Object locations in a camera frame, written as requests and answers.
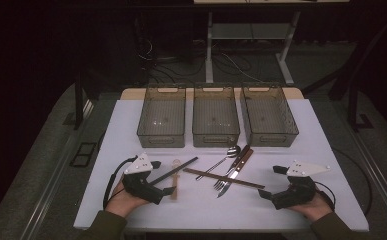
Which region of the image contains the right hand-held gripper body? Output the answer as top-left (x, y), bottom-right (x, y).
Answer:
top-left (270, 160), bottom-right (332, 210)

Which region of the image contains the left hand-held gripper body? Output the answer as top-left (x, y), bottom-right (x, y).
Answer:
top-left (121, 152), bottom-right (165, 205)

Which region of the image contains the clear spoon with wooden handle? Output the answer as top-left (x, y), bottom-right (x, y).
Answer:
top-left (171, 159), bottom-right (182, 201)

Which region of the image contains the knife with wooden handle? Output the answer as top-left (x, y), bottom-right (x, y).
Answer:
top-left (216, 148), bottom-right (255, 199)

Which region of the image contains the fork with wooden handle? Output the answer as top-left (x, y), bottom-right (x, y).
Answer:
top-left (213, 144), bottom-right (251, 192)

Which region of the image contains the smoky clear plastic bin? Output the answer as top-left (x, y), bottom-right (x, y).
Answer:
top-left (240, 82), bottom-right (300, 148)
top-left (192, 83), bottom-right (241, 148)
top-left (136, 83), bottom-right (187, 149)

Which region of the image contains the metal spoon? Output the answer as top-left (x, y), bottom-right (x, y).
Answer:
top-left (195, 145), bottom-right (241, 182)

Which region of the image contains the person's right hand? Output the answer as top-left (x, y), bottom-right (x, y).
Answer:
top-left (287, 191), bottom-right (334, 223)

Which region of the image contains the person's left hand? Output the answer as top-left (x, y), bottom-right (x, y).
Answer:
top-left (104, 181), bottom-right (149, 218)

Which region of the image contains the black metal stand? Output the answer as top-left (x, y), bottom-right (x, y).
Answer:
top-left (346, 66), bottom-right (375, 133)
top-left (62, 74), bottom-right (86, 131)

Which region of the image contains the left hand-held gripper cable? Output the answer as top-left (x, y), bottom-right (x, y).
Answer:
top-left (102, 155), bottom-right (139, 210)

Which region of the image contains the hand-held gripper cable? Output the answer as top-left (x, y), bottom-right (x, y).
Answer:
top-left (314, 181), bottom-right (337, 211)
top-left (102, 155), bottom-right (139, 210)

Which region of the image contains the right hand-held gripper cable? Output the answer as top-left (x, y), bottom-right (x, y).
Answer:
top-left (314, 181), bottom-right (337, 211)

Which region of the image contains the thin black cable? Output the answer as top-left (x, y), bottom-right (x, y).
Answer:
top-left (332, 147), bottom-right (374, 216)

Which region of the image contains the aluminium rail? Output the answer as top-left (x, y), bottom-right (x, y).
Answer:
top-left (330, 99), bottom-right (387, 231)
top-left (19, 98), bottom-right (95, 240)

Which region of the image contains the black floor cable bundle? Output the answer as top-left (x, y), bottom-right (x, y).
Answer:
top-left (137, 36), bottom-right (222, 84)

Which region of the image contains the white floor cable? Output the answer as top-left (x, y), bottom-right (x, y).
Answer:
top-left (220, 52), bottom-right (265, 83)

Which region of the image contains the white frame desk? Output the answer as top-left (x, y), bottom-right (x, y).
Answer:
top-left (193, 0), bottom-right (350, 86)

